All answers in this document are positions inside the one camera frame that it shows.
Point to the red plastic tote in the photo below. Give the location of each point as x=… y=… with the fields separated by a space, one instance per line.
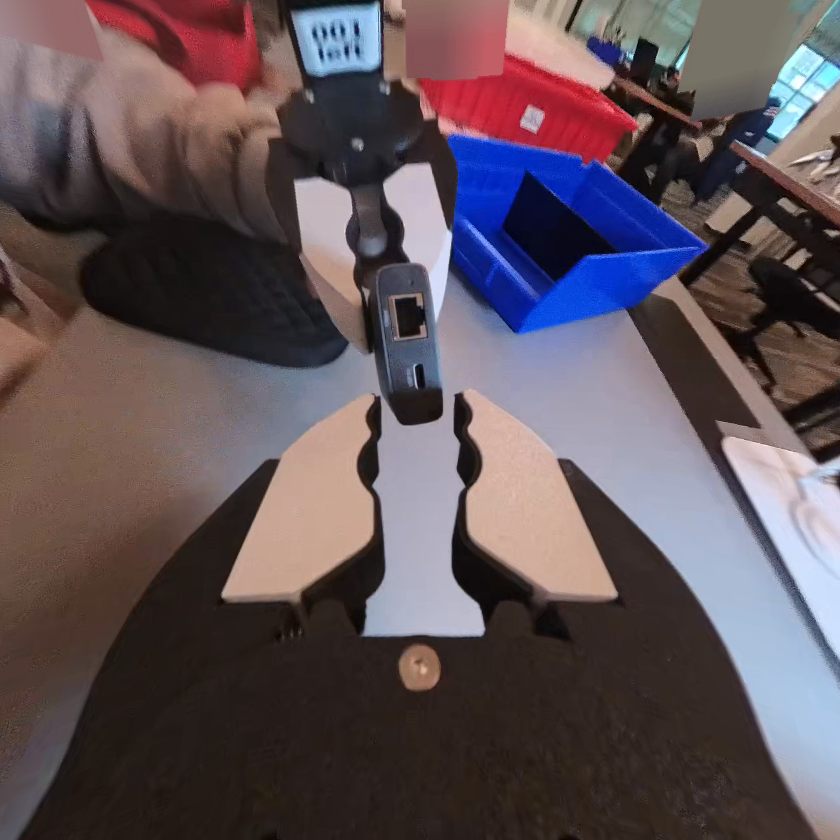
x=558 y=111

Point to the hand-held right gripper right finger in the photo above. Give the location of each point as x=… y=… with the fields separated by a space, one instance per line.
x=531 y=518

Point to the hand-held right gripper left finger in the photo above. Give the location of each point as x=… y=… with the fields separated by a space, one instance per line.
x=308 y=518

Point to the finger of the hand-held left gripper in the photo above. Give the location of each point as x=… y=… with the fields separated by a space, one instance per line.
x=325 y=256
x=426 y=223

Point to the brown wooden desk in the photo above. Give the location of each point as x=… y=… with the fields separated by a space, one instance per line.
x=787 y=180

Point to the black mesh armrest pad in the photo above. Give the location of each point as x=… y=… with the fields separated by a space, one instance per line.
x=216 y=295

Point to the black office chair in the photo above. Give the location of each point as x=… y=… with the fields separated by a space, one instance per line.
x=781 y=282

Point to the blue plastic bin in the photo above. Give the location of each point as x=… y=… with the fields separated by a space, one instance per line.
x=590 y=289

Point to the person's left forearm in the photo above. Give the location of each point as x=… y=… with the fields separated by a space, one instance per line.
x=131 y=144

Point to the black ethernet adapter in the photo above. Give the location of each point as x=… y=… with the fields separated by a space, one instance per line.
x=407 y=367

